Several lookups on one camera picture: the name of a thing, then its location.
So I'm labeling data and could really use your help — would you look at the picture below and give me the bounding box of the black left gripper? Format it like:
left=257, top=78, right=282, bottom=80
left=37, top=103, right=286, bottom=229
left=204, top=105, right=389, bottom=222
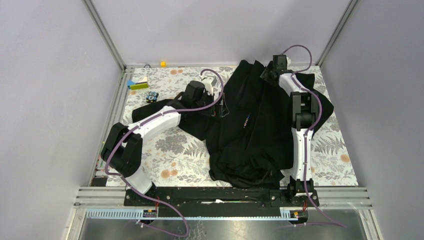
left=192, top=90, right=228, bottom=117

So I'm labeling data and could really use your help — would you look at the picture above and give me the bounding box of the black zip-up jacket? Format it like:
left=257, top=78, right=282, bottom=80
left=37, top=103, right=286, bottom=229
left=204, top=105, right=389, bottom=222
left=131, top=59, right=335, bottom=189

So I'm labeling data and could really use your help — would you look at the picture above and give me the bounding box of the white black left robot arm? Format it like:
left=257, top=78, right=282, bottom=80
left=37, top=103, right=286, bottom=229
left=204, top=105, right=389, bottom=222
left=100, top=80, right=224, bottom=206

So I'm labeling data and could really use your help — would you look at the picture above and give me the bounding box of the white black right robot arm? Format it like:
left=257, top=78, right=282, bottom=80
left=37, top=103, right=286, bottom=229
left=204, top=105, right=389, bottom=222
left=261, top=54, right=322, bottom=208

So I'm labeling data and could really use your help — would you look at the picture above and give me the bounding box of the small black blue toy car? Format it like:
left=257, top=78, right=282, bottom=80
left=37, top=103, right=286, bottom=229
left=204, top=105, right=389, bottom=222
left=145, top=91, right=159, bottom=104

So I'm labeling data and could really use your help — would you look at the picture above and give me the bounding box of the green purple toy block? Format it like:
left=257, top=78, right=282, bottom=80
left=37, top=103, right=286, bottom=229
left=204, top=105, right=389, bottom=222
left=127, top=76, right=149, bottom=90

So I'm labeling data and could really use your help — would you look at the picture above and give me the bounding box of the floral patterned table mat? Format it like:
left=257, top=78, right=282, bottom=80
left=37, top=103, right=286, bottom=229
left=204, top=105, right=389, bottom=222
left=120, top=67, right=358, bottom=187

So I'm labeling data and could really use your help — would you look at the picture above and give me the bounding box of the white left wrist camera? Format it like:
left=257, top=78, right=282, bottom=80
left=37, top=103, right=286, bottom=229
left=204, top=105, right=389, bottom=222
left=200, top=76, right=217, bottom=94

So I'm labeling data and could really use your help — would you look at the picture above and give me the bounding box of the aluminium corner frame post right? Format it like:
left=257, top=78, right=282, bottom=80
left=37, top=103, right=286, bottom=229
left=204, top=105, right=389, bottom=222
left=315, top=0, right=360, bottom=67

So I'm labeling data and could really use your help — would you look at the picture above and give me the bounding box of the aluminium corner frame post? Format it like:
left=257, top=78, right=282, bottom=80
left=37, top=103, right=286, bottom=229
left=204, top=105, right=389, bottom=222
left=82, top=0, right=126, bottom=71
left=315, top=0, right=360, bottom=67

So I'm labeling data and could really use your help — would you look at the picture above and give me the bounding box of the aluminium corner frame post left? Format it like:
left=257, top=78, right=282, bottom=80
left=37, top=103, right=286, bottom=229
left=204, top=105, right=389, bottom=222
left=82, top=0, right=126, bottom=71

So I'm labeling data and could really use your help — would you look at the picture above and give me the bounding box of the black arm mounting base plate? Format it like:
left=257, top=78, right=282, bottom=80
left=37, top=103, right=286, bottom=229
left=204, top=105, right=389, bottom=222
left=123, top=186, right=304, bottom=219

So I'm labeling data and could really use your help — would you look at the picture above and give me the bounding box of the aluminium front rail frame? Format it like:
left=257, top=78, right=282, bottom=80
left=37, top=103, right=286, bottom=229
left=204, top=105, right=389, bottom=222
left=66, top=186, right=383, bottom=240

